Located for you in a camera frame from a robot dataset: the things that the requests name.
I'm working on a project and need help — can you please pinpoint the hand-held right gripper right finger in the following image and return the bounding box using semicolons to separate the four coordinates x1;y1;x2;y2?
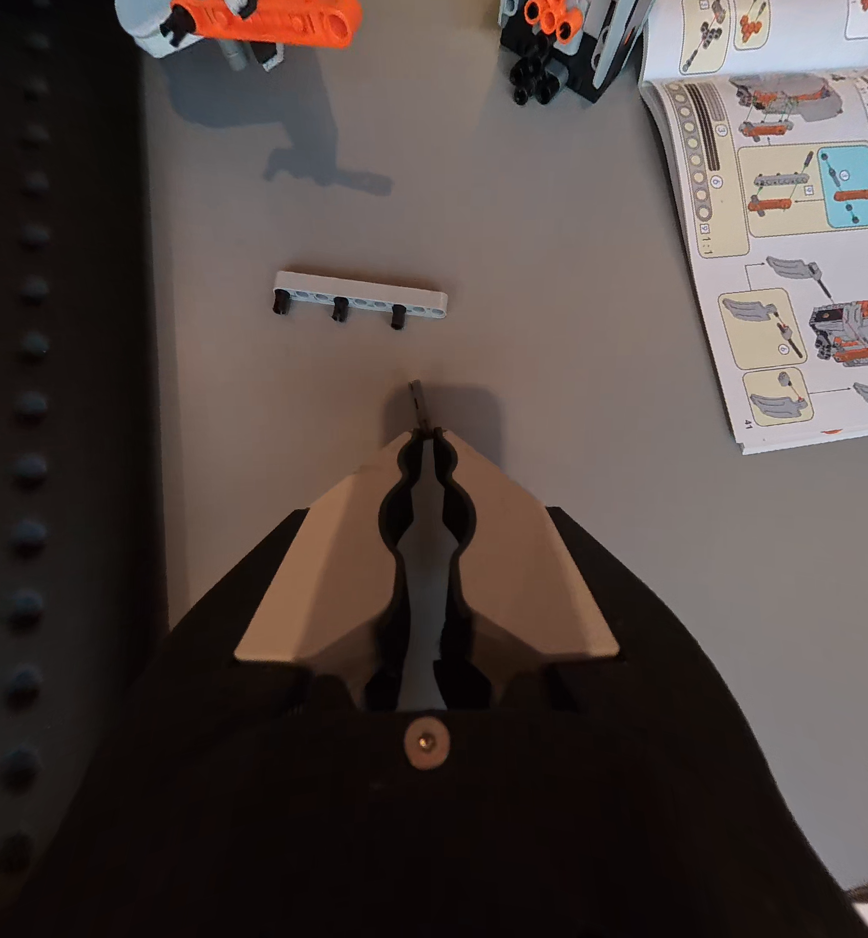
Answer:
431;427;620;710

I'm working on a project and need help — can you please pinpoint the grey desk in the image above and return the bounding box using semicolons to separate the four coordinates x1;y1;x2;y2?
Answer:
137;0;868;910

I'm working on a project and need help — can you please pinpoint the orange toy beam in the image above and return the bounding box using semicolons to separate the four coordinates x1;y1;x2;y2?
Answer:
161;0;363;51

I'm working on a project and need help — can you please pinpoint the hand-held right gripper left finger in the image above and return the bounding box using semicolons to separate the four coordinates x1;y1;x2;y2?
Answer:
233;429;422;710

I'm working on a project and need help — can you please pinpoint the building instruction booklet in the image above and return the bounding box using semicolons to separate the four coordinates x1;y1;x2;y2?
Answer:
637;0;868;457

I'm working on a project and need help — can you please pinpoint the dark grey axle pin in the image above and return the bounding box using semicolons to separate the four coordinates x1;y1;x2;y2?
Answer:
406;379;435;441

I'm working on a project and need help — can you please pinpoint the grey orange robot sub-assembly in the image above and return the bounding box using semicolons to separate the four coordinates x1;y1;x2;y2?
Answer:
498;0;651;106

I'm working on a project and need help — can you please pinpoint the white beam with black pins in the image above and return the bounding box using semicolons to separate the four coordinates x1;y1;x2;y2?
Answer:
271;270;450;331

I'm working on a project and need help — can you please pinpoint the black studded mat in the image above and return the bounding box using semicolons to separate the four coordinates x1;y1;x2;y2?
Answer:
0;0;174;938

